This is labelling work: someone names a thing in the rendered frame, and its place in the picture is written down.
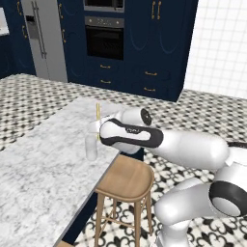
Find yellow straw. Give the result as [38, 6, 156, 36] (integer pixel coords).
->
[96, 102, 101, 141]

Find black built-in oven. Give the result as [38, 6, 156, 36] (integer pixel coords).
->
[84, 15, 125, 62]

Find clear glass cup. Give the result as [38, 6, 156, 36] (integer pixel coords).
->
[84, 134, 98, 162]

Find grey steel fridge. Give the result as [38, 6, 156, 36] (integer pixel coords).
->
[20, 0, 69, 84]

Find black built-in microwave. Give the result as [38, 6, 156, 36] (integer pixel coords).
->
[83, 0, 125, 14]

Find navy corner cupboard run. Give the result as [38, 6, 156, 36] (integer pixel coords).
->
[0, 0, 37, 80]

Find navy cupboard run, gold handles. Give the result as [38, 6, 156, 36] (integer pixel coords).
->
[56, 0, 200, 103]

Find wooden bar stool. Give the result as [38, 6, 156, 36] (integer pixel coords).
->
[94, 153, 155, 247]

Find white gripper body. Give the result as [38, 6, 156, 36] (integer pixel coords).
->
[87, 117, 103, 141]

